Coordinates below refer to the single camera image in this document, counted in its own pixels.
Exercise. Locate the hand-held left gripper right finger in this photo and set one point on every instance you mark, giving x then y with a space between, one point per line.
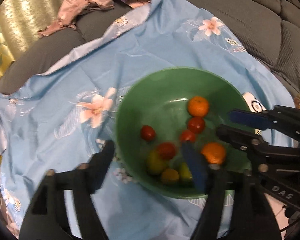
196 167

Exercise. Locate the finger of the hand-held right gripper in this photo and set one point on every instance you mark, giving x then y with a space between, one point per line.
247 120
240 136

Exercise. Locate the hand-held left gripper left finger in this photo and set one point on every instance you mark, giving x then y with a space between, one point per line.
103 165

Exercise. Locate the large orange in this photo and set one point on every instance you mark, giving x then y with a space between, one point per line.
213 152

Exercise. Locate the small yellowish-brown fruit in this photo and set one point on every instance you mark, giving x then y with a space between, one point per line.
170 176

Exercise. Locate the red cherry tomato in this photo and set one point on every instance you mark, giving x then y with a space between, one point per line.
148 133
196 125
166 150
187 136

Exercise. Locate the green plastic bowl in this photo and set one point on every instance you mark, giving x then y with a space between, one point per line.
165 90

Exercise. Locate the small green lime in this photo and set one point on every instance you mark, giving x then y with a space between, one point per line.
184 172

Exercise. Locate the white pocket device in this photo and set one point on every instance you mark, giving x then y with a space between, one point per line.
252 101

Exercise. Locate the yellow-green lemon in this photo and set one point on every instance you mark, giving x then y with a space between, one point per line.
153 163

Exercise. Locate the small mandarin orange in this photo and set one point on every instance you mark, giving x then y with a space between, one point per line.
198 106

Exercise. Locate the blue floral cloth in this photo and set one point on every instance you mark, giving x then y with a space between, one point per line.
65 80

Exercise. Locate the grey sofa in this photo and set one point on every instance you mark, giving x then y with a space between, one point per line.
252 17

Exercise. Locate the pink-grey garment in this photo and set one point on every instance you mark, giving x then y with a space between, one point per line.
72 5

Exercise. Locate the golden curtain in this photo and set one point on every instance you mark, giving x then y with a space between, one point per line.
22 10

